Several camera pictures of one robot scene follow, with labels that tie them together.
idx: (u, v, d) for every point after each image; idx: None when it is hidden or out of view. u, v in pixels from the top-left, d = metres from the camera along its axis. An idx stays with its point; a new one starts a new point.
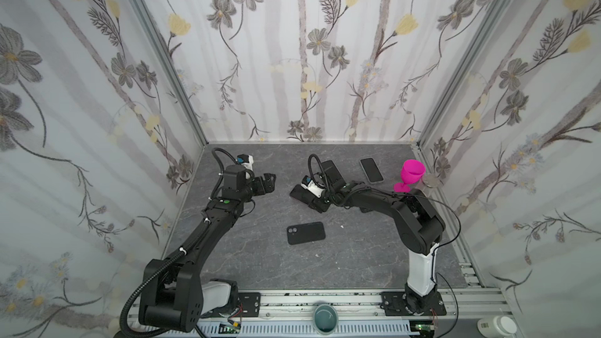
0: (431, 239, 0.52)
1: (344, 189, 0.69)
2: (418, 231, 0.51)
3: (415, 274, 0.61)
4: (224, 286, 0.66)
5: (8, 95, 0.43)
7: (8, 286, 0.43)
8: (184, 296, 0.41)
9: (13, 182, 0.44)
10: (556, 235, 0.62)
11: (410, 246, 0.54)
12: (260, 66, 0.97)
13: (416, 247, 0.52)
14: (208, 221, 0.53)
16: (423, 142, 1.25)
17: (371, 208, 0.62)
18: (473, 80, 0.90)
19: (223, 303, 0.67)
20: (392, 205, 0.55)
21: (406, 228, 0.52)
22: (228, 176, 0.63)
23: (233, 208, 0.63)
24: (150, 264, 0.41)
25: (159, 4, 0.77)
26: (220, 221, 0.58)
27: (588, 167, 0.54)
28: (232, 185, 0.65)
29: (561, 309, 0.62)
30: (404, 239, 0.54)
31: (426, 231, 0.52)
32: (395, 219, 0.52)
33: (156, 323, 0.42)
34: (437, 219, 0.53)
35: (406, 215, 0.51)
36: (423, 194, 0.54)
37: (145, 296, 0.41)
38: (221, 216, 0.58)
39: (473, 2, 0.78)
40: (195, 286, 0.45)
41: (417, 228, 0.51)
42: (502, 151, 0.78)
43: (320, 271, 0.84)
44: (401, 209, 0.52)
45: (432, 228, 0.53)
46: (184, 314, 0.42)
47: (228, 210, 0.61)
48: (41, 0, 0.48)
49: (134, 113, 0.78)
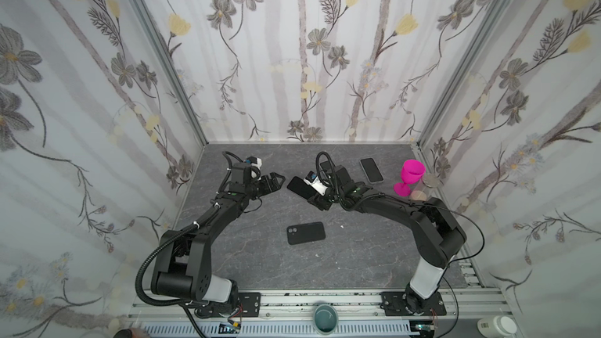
0: (452, 252, 0.48)
1: (355, 194, 0.66)
2: (440, 245, 0.48)
3: (419, 277, 0.61)
4: (227, 283, 0.68)
5: (8, 95, 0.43)
7: (8, 286, 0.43)
8: (196, 264, 0.44)
9: (14, 182, 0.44)
10: (556, 235, 0.62)
11: (430, 259, 0.50)
12: (260, 66, 0.97)
13: (437, 260, 0.49)
14: (217, 206, 0.57)
16: (423, 142, 1.25)
17: (383, 214, 0.61)
18: (473, 80, 0.90)
19: (224, 299, 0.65)
20: (412, 217, 0.51)
21: (426, 241, 0.48)
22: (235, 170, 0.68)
23: (239, 201, 0.67)
24: (167, 233, 0.45)
25: (159, 4, 0.77)
26: (230, 206, 0.63)
27: (588, 167, 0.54)
28: (239, 180, 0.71)
29: (561, 309, 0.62)
30: (425, 252, 0.50)
31: (448, 243, 0.49)
32: (415, 231, 0.50)
33: (166, 290, 0.44)
34: (458, 231, 0.50)
35: (428, 228, 0.48)
36: (444, 205, 0.51)
37: (160, 264, 0.44)
38: (232, 202, 0.63)
39: (473, 2, 0.78)
40: (206, 257, 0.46)
41: (438, 241, 0.48)
42: (502, 151, 0.78)
43: (320, 271, 0.84)
44: (422, 221, 0.48)
45: (454, 241, 0.50)
46: (194, 281, 0.44)
47: (237, 199, 0.66)
48: (41, 0, 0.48)
49: (134, 113, 0.78)
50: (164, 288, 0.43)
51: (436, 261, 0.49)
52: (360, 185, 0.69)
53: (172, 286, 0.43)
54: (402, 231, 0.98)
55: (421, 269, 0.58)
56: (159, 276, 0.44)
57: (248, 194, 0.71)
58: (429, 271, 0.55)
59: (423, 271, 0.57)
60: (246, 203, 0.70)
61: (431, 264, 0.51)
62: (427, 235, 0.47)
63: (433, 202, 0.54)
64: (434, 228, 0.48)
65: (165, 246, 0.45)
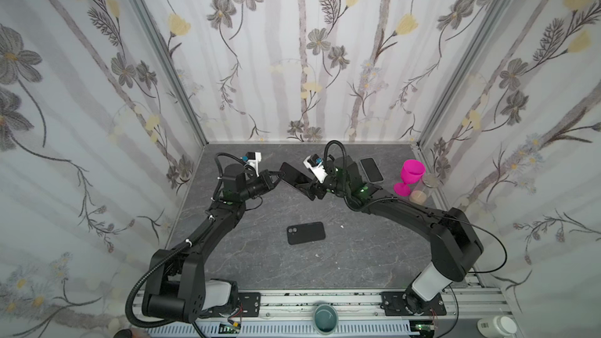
0: (469, 266, 0.46)
1: (363, 195, 0.61)
2: (460, 261, 0.45)
3: (424, 282, 0.59)
4: (226, 283, 0.67)
5: (8, 95, 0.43)
7: (8, 286, 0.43)
8: (188, 286, 0.42)
9: (14, 182, 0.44)
10: (556, 235, 0.62)
11: (447, 272, 0.48)
12: (261, 66, 0.97)
13: (454, 275, 0.46)
14: (212, 219, 0.55)
16: (423, 142, 1.25)
17: (396, 220, 0.56)
18: (473, 80, 0.90)
19: (224, 301, 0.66)
20: (431, 230, 0.48)
21: (447, 255, 0.45)
22: (228, 174, 0.62)
23: (235, 210, 0.64)
24: (157, 254, 0.43)
25: (159, 3, 0.77)
26: (224, 219, 0.60)
27: (588, 167, 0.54)
28: (233, 188, 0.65)
29: (561, 309, 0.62)
30: (440, 264, 0.48)
31: (466, 257, 0.47)
32: (433, 244, 0.49)
33: (157, 313, 0.42)
34: (476, 243, 0.48)
35: (449, 242, 0.44)
36: (466, 217, 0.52)
37: (150, 285, 0.42)
38: (226, 213, 0.60)
39: (473, 2, 0.78)
40: (199, 278, 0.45)
41: (460, 257, 0.45)
42: (502, 151, 0.78)
43: (320, 272, 0.84)
44: (443, 235, 0.46)
45: (471, 254, 0.48)
46: (186, 303, 0.43)
47: (232, 210, 0.64)
48: (41, 0, 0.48)
49: (134, 113, 0.78)
50: (157, 308, 0.41)
51: (452, 274, 0.46)
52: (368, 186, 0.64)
53: (166, 307, 0.41)
54: (402, 231, 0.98)
55: (425, 274, 0.58)
56: (150, 299, 0.42)
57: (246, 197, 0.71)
58: (437, 278, 0.54)
59: (430, 277, 0.56)
60: (242, 211, 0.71)
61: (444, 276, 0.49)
62: (448, 249, 0.44)
63: (454, 213, 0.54)
64: (455, 242, 0.45)
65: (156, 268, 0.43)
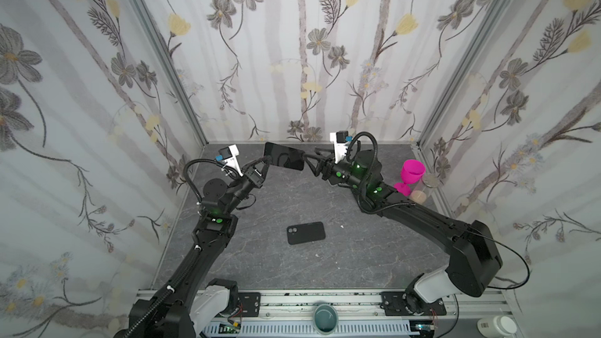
0: (487, 281, 0.45)
1: (378, 195, 0.59)
2: (481, 278, 0.43)
3: (430, 285, 0.58)
4: (224, 289, 0.66)
5: (8, 95, 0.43)
7: (8, 286, 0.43)
8: None
9: (14, 182, 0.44)
10: (556, 235, 0.62)
11: (463, 285, 0.46)
12: (261, 66, 0.97)
13: (471, 289, 0.44)
14: (198, 248, 0.51)
16: (423, 142, 1.25)
17: (412, 227, 0.54)
18: (473, 80, 0.90)
19: (223, 306, 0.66)
20: (455, 243, 0.45)
21: (466, 270, 0.43)
22: (208, 198, 0.53)
23: (224, 228, 0.59)
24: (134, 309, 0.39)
25: (159, 3, 0.77)
26: (212, 246, 0.55)
27: (589, 167, 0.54)
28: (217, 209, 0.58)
29: (561, 309, 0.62)
30: (458, 278, 0.46)
31: (487, 274, 0.45)
32: (454, 257, 0.46)
33: None
34: (497, 258, 0.46)
35: (473, 258, 0.42)
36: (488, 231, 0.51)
37: None
38: (214, 238, 0.55)
39: (473, 2, 0.78)
40: (187, 325, 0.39)
41: (481, 274, 0.43)
42: (502, 151, 0.78)
43: (320, 272, 0.84)
44: (466, 249, 0.43)
45: (491, 269, 0.46)
46: None
47: (219, 231, 0.57)
48: (41, 0, 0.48)
49: (134, 113, 0.78)
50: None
51: (470, 289, 0.45)
52: (383, 188, 0.60)
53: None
54: (402, 231, 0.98)
55: (432, 280, 0.57)
56: None
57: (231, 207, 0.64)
58: (444, 285, 0.53)
59: (436, 283, 0.56)
60: (234, 225, 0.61)
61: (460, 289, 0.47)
62: (470, 264, 0.42)
63: (476, 228, 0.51)
64: (477, 257, 0.43)
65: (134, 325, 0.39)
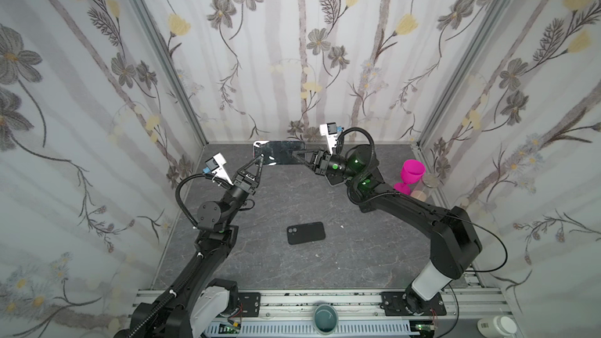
0: (468, 264, 0.47)
1: (367, 187, 0.61)
2: (458, 259, 0.45)
3: (426, 282, 0.59)
4: (223, 291, 0.66)
5: (8, 95, 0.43)
7: (8, 286, 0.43)
8: None
9: (14, 182, 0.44)
10: (556, 235, 0.62)
11: (444, 270, 0.48)
12: (260, 66, 0.97)
13: (451, 271, 0.46)
14: (201, 254, 0.52)
16: (423, 142, 1.25)
17: (397, 215, 0.56)
18: (473, 80, 0.90)
19: (221, 308, 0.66)
20: (433, 228, 0.47)
21: (447, 253, 0.45)
22: (203, 223, 0.52)
23: (224, 239, 0.60)
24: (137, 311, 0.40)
25: (159, 3, 0.77)
26: (214, 255, 0.56)
27: (588, 167, 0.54)
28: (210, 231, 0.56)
29: (561, 309, 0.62)
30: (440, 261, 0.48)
31: (466, 255, 0.47)
32: (435, 242, 0.46)
33: None
34: (476, 242, 0.48)
35: (451, 241, 0.44)
36: (467, 216, 0.48)
37: None
38: (215, 247, 0.56)
39: (473, 2, 0.78)
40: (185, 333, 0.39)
41: (458, 254, 0.45)
42: (502, 152, 0.78)
43: (319, 272, 0.84)
44: (444, 233, 0.45)
45: (470, 253, 0.48)
46: None
47: (221, 242, 0.58)
48: (41, 0, 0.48)
49: (134, 113, 0.78)
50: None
51: (451, 272, 0.47)
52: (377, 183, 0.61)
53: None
54: (402, 231, 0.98)
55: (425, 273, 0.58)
56: None
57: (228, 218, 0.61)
58: (437, 278, 0.54)
59: (429, 277, 0.57)
60: (234, 236, 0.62)
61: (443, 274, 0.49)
62: (448, 248, 0.44)
63: (456, 213, 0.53)
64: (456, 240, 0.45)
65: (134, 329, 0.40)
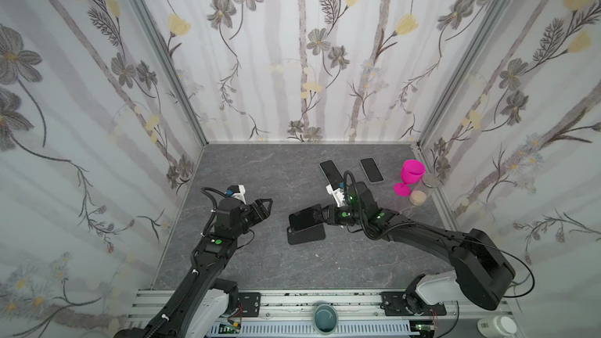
0: (502, 292, 0.44)
1: (380, 221, 0.62)
2: (489, 286, 0.43)
3: (433, 289, 0.58)
4: (222, 295, 0.65)
5: (8, 95, 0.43)
7: (8, 286, 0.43)
8: None
9: (14, 182, 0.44)
10: (556, 235, 0.62)
11: (478, 300, 0.44)
12: (261, 66, 0.97)
13: (487, 303, 0.43)
14: (195, 272, 0.51)
16: (423, 142, 1.25)
17: (418, 246, 0.54)
18: (473, 80, 0.90)
19: (221, 311, 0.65)
20: (453, 253, 0.47)
21: (473, 282, 0.43)
22: (221, 208, 0.59)
23: (223, 252, 0.59)
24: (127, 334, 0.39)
25: (159, 3, 0.77)
26: (209, 271, 0.55)
27: (588, 168, 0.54)
28: (225, 223, 0.61)
29: (560, 310, 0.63)
30: (470, 292, 0.45)
31: (496, 282, 0.45)
32: (458, 270, 0.45)
33: None
34: (505, 266, 0.46)
35: (475, 267, 0.43)
36: (488, 239, 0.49)
37: None
38: (210, 262, 0.54)
39: (473, 2, 0.78)
40: None
41: (488, 282, 0.43)
42: (502, 151, 0.78)
43: (320, 272, 0.84)
44: (466, 260, 0.44)
45: (502, 277, 0.45)
46: None
47: (218, 253, 0.57)
48: (41, 0, 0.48)
49: (134, 113, 0.78)
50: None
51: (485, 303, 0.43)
52: (385, 213, 0.64)
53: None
54: None
55: (437, 282, 0.57)
56: None
57: (236, 235, 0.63)
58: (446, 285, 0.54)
59: (439, 286, 0.56)
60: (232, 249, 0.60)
61: (478, 304, 0.45)
62: (475, 275, 0.43)
63: (475, 236, 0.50)
64: (480, 265, 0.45)
65: None
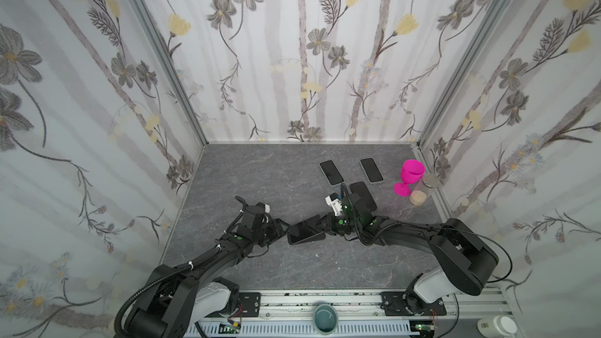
0: (485, 275, 0.45)
1: (373, 227, 0.65)
2: (468, 269, 0.45)
3: (427, 285, 0.59)
4: (225, 290, 0.66)
5: (8, 95, 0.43)
7: (8, 286, 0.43)
8: (174, 310, 0.42)
9: (14, 182, 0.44)
10: (556, 235, 0.62)
11: (462, 286, 0.46)
12: (261, 67, 0.97)
13: (471, 287, 0.44)
14: (219, 248, 0.57)
16: (424, 142, 1.24)
17: (407, 245, 0.57)
18: (473, 80, 0.90)
19: (221, 306, 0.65)
20: (431, 241, 0.50)
21: (453, 266, 0.45)
22: (249, 211, 0.68)
23: (243, 247, 0.67)
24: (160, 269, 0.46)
25: (159, 4, 0.77)
26: (229, 252, 0.61)
27: (588, 167, 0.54)
28: (249, 224, 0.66)
29: (560, 309, 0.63)
30: (455, 279, 0.47)
31: (479, 268, 0.46)
32: (437, 257, 0.47)
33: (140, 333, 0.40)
34: (485, 251, 0.47)
35: (451, 251, 0.46)
36: (463, 226, 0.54)
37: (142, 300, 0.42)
38: (232, 247, 0.61)
39: (473, 2, 0.78)
40: (188, 307, 0.51)
41: (467, 265, 0.45)
42: (502, 151, 0.78)
43: (320, 271, 0.84)
44: (442, 245, 0.47)
45: (483, 261, 0.47)
46: (167, 329, 0.41)
47: (240, 245, 0.65)
48: (41, 0, 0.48)
49: (134, 113, 0.78)
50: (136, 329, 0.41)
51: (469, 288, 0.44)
52: (378, 219, 0.67)
53: (144, 329, 0.40)
54: None
55: (430, 278, 0.58)
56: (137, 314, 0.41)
57: (255, 240, 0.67)
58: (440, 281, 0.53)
59: (435, 283, 0.56)
60: (250, 249, 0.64)
61: (466, 292, 0.46)
62: (451, 258, 0.45)
63: (453, 224, 0.51)
64: (458, 252, 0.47)
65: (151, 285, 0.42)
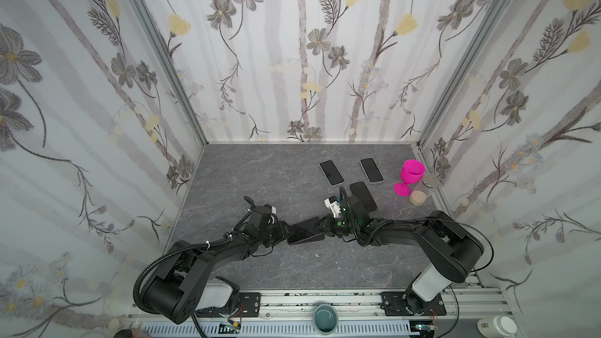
0: (469, 262, 0.47)
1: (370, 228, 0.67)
2: (450, 255, 0.47)
3: (423, 281, 0.59)
4: (226, 287, 0.66)
5: (8, 95, 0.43)
7: (8, 286, 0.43)
8: (190, 282, 0.44)
9: (14, 182, 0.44)
10: (556, 235, 0.62)
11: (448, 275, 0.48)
12: (261, 66, 0.97)
13: (454, 274, 0.46)
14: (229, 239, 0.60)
16: (424, 142, 1.24)
17: (398, 242, 0.60)
18: (473, 80, 0.90)
19: (221, 303, 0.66)
20: (415, 231, 0.53)
21: (437, 253, 0.47)
22: (256, 211, 0.71)
23: (250, 244, 0.70)
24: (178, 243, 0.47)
25: (159, 4, 0.77)
26: (237, 244, 0.63)
27: (588, 168, 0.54)
28: (256, 224, 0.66)
29: (559, 308, 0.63)
30: (440, 268, 0.48)
31: (463, 256, 0.47)
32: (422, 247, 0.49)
33: (156, 300, 0.42)
34: (469, 239, 0.49)
35: (433, 239, 0.48)
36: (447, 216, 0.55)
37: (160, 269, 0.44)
38: (238, 241, 0.63)
39: (473, 2, 0.78)
40: (203, 280, 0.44)
41: (449, 252, 0.47)
42: (502, 151, 0.78)
43: (320, 271, 0.84)
44: (425, 233, 0.49)
45: (467, 250, 0.48)
46: (181, 300, 0.43)
47: (248, 241, 0.67)
48: (41, 0, 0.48)
49: (134, 113, 0.78)
50: (152, 296, 0.42)
51: (453, 275, 0.46)
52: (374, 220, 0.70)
53: (160, 296, 0.42)
54: None
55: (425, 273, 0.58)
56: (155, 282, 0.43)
57: (260, 239, 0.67)
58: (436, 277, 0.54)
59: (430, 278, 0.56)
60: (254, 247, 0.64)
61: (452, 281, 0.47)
62: (433, 246, 0.48)
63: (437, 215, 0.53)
64: (440, 239, 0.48)
65: (171, 254, 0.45)
